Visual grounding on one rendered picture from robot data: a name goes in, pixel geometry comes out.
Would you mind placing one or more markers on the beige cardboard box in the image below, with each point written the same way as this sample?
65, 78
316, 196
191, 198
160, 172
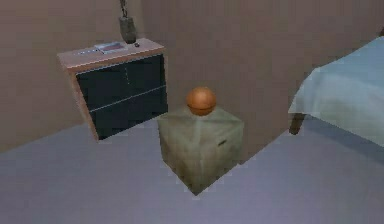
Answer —
200, 150

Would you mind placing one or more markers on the bed with pale blue cover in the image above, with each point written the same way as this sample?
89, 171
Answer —
346, 93

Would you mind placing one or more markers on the brown black chest of drawers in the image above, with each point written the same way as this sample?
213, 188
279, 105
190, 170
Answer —
121, 90

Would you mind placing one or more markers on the orange ball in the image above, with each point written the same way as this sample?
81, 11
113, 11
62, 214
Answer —
201, 100

